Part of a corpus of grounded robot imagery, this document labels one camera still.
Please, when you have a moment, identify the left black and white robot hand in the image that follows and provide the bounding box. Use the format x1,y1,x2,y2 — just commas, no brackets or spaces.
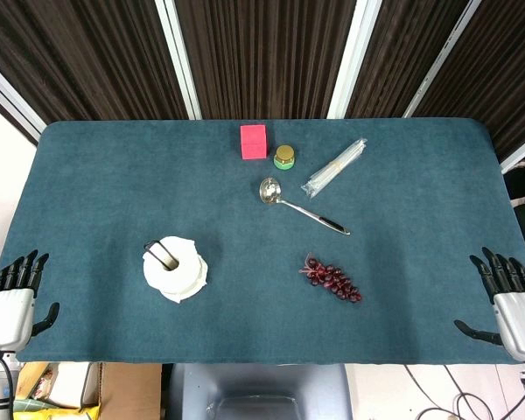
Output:
0,249,60,352

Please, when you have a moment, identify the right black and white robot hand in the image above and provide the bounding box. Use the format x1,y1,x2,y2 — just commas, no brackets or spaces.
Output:
453,247,525,361

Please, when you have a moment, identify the white toilet paper roll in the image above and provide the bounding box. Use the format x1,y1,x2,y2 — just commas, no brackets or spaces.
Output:
142,235,209,305

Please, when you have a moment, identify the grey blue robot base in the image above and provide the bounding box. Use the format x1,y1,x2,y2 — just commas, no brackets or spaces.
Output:
168,362,354,420

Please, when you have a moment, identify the black metal paper stand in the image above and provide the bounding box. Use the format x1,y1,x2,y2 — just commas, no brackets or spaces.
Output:
143,240,179,267

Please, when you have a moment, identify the yellow plastic bag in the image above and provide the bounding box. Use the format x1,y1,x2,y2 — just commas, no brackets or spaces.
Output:
11,397,102,420

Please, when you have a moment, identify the brown cardboard box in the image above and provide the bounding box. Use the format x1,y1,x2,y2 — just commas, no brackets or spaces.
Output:
15,361,163,420

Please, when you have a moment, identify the dark red plastic grape bunch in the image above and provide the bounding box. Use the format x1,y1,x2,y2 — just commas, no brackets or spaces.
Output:
298,252,363,304

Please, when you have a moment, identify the clear plastic straw bundle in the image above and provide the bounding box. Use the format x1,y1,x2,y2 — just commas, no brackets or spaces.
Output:
300,137,368,201

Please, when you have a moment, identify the teal blue table cloth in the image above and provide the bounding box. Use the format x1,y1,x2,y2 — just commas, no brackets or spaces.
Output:
0,118,525,366

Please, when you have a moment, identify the green jar with gold lid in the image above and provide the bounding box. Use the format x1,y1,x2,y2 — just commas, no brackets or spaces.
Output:
273,144,298,171

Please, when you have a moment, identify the pink foam cube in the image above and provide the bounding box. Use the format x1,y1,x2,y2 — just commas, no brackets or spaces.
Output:
240,124,269,161

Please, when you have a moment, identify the black floor cable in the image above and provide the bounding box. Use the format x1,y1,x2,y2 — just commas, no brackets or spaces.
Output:
402,364,525,420

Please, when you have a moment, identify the dark bag with beige strap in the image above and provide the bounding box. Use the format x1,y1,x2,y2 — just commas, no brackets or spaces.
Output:
500,157,525,259

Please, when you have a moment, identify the white partition frame post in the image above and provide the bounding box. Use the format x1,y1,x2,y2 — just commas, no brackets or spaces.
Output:
325,0,382,120
153,0,202,121
402,0,483,119
0,52,47,142
500,138,525,174

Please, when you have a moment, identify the steel ladle with black handle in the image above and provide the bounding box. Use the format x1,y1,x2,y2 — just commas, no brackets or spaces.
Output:
259,177,352,236

